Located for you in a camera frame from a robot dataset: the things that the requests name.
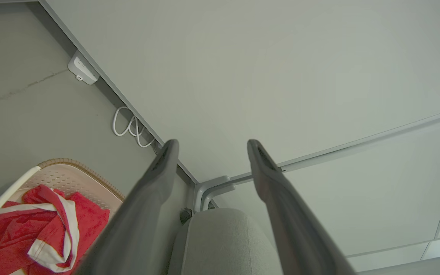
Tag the plain red cloth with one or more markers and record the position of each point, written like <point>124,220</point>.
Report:
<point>90,221</point>

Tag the black caster wheel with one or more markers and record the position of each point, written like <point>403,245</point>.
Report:
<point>185,215</point>

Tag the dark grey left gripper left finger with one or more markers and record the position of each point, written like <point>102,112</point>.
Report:
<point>139,214</point>

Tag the grey partition foot post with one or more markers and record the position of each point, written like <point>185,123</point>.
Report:
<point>220,189</point>
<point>198,193</point>

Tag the beige perforated laundry basket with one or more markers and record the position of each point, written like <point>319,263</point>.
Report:
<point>71,176</point>

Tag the grey fabric sofa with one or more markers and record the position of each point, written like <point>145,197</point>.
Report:
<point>224,244</point>

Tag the red and white striped garment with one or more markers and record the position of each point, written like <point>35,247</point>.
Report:
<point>48,233</point>

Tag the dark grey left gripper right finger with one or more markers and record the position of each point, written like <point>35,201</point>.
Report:
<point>292,221</point>

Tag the white power strip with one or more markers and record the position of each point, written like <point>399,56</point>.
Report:
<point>82,70</point>

